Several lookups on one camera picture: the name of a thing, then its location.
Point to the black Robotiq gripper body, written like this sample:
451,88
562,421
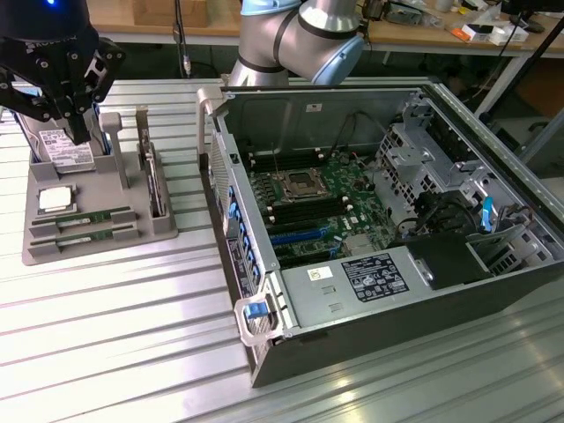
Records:
44,26

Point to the green RAM stick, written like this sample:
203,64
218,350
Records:
88,236
88,218

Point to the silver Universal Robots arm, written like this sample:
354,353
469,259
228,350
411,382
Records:
299,39

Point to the black RAM slot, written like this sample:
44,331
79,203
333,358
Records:
307,205
309,209
286,158
311,212
306,202
287,161
285,155
288,165

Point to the silver CPU chip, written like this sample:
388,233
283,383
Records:
56,199

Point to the upright hard drive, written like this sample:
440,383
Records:
152,176

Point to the grey parts rack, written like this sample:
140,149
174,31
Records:
128,240

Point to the thin metal locking lever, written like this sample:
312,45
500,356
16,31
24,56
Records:
276,161

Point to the silver CPU socket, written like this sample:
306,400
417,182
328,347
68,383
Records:
302,185

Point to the long black expansion slot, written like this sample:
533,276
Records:
295,226
310,260

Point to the blue expansion slot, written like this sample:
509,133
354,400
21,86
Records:
299,236

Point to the green Dell motherboard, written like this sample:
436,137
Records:
348,185

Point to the silver finned heatsink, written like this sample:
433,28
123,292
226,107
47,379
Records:
358,245

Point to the silver disk bay cage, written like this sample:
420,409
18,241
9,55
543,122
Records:
414,154

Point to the silver power supply unit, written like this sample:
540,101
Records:
335,299

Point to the white and orange box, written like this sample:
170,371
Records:
473,31

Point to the white tape roll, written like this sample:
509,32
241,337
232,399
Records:
501,35

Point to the open PC case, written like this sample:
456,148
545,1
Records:
396,326

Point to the black plastic shroud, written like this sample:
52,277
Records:
445,264

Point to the black tripod leg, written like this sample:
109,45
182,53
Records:
544,50

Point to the hard disk with blue bracket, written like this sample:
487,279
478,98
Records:
66,152

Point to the wooden desk with white frame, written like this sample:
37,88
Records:
418,35

